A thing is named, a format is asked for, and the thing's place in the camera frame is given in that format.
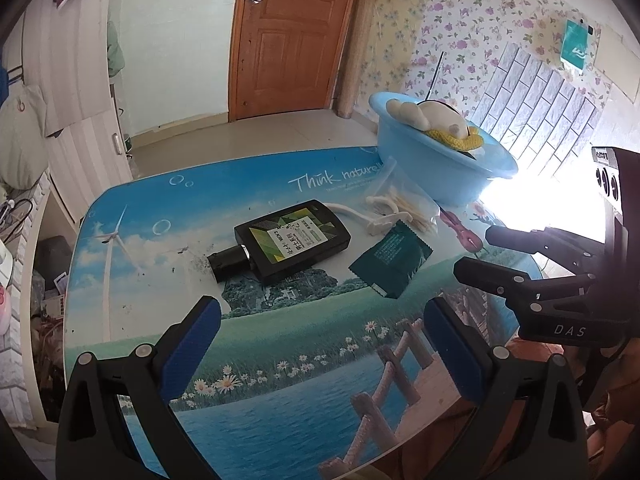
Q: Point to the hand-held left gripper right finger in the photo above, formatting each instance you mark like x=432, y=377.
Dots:
x=455, y=350

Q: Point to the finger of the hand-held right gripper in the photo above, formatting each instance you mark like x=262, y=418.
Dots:
x=520, y=240
x=485, y=275

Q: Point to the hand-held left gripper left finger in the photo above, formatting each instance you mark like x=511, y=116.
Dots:
x=192, y=350

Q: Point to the dark green sachet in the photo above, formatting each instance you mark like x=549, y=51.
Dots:
x=390, y=260

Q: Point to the clear bag of cotton swabs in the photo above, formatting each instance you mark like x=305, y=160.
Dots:
x=415, y=205

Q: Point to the white plastic hook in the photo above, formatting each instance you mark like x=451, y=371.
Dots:
x=377, y=225

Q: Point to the yellow knitted item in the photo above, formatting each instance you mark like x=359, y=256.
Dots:
x=450, y=139

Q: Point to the blue plastic basin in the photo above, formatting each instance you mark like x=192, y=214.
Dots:
x=425, y=160

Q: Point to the black bottle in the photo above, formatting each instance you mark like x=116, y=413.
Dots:
x=290, y=245

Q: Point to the white plush toy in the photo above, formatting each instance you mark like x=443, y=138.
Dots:
x=445, y=117

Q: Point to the printed landscape desktop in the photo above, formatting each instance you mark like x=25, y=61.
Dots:
x=280, y=340

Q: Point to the brown cloth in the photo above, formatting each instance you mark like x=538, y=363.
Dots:
x=620, y=410

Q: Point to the pink white appliance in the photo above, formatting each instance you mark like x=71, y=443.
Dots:
x=4, y=310

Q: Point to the green hanging card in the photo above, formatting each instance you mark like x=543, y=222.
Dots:
x=577, y=45

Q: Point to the white wooden low cabinet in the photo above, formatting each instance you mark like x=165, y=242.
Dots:
x=85, y=160

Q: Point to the grey cloth bag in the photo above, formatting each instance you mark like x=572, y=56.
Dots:
x=22, y=145

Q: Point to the wooden door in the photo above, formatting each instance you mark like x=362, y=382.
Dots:
x=290, y=50

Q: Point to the green padded jacket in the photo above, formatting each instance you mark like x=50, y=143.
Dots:
x=115, y=55

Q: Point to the white wooden wardrobe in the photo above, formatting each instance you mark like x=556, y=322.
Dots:
x=65, y=60

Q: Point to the blue hanging cloth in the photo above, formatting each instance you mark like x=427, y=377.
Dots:
x=3, y=85

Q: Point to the grey tile pattern wall sticker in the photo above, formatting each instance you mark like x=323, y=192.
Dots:
x=540, y=95

